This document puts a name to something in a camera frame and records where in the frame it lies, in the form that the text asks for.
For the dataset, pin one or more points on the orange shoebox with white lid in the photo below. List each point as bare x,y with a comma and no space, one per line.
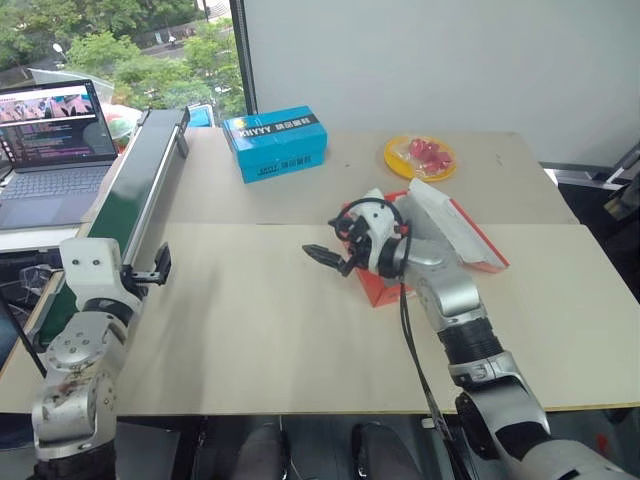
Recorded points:
465,230

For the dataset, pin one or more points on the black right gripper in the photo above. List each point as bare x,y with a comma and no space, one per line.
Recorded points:
358,248

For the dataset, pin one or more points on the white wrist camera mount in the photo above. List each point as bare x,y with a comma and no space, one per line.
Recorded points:
378,225
92,267

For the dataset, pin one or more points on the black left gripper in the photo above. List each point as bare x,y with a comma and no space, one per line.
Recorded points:
137,278

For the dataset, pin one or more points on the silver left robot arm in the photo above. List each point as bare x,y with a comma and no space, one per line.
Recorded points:
75,350

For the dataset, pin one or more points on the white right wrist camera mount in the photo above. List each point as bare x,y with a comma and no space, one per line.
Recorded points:
378,225

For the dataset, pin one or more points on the red pieces in clear bag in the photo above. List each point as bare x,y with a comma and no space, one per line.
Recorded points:
430,152

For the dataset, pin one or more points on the yellow plate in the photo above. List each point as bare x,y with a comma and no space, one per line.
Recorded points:
397,160

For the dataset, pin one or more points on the dark rounded shape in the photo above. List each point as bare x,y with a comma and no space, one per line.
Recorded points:
260,450
382,452

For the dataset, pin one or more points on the blue cardboard box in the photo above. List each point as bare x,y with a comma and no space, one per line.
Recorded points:
275,145

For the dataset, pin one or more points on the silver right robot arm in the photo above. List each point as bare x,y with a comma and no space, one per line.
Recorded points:
450,295

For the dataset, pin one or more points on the open grey laptop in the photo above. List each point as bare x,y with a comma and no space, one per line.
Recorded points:
50,150

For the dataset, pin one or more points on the black window frame post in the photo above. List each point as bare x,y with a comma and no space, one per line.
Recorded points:
246,60

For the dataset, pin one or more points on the red and green bagged items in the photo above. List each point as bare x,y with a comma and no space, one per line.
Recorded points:
120,127

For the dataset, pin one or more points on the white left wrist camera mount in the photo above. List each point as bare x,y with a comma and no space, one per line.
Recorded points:
92,267

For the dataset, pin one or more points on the green conveyor belt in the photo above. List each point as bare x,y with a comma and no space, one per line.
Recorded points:
135,185

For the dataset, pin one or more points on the blue crate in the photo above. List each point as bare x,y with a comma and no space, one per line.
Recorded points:
202,116

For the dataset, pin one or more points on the black equipment with white bar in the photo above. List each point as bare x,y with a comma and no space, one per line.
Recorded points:
605,215

